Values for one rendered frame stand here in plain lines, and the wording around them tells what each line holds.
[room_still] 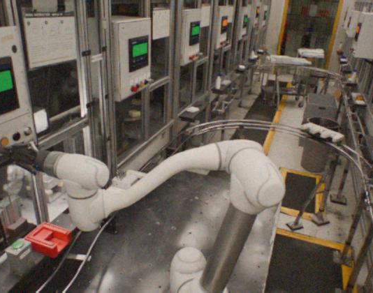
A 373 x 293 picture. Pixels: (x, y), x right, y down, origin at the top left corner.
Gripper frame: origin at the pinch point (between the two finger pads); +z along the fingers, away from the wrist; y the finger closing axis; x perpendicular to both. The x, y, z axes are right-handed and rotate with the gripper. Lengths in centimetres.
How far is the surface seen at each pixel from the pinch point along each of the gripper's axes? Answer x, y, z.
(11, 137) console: -9.9, 0.1, 7.5
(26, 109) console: -19.2, 8.5, 7.5
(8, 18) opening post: -19.0, 43.3, 9.1
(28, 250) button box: 3.2, -41.9, -5.3
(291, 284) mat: -122, -140, -118
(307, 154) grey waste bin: -320, -119, -119
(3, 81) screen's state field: -8.8, 22.7, 5.3
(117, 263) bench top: -32, -74, -24
